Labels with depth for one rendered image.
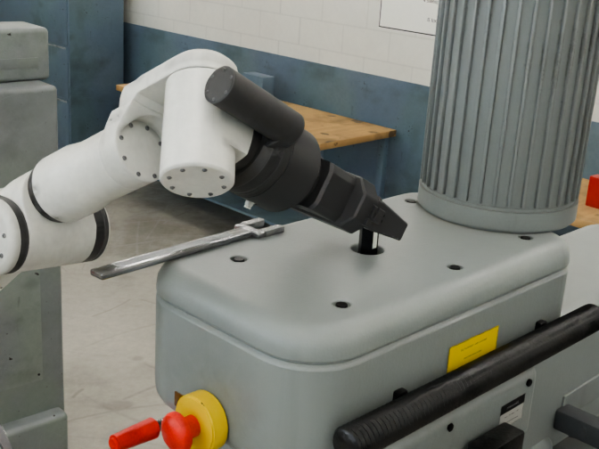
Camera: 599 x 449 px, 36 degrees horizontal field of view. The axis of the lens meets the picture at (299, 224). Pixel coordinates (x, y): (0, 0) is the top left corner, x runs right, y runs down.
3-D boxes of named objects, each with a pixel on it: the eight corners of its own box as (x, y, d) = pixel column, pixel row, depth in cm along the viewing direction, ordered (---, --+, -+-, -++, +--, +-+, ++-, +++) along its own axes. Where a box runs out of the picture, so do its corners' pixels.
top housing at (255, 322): (302, 506, 83) (314, 346, 78) (130, 394, 100) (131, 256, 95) (567, 357, 115) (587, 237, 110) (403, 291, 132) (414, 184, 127)
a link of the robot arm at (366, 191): (273, 224, 101) (196, 185, 92) (311, 145, 101) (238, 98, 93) (354, 260, 92) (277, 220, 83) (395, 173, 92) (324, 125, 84)
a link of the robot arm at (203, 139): (223, 225, 88) (134, 183, 80) (226, 128, 92) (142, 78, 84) (317, 192, 82) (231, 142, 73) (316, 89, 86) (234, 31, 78)
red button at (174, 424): (181, 463, 86) (182, 426, 85) (155, 445, 89) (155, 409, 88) (208, 451, 89) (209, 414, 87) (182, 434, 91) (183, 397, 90)
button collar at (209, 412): (212, 466, 88) (214, 410, 86) (173, 439, 92) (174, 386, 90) (228, 458, 89) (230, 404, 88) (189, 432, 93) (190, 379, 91)
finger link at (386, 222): (392, 244, 97) (358, 224, 93) (405, 216, 97) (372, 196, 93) (404, 248, 96) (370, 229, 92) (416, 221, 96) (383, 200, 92)
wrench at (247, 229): (108, 284, 88) (108, 276, 87) (83, 273, 90) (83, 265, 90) (283, 232, 105) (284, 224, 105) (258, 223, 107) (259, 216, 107)
